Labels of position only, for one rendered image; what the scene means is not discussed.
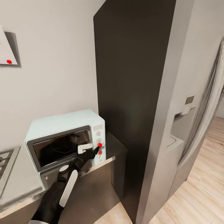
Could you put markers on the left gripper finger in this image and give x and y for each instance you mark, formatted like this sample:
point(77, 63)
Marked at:
point(96, 150)

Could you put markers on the fridge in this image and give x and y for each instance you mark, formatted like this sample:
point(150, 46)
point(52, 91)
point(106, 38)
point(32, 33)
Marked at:
point(160, 81)

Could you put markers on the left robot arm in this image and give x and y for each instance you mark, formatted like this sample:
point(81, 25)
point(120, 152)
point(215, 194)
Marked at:
point(54, 201)

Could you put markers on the microwave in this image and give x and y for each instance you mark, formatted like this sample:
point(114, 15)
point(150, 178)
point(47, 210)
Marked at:
point(55, 139)

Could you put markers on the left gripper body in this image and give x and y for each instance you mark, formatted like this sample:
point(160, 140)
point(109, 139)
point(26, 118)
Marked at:
point(85, 156)

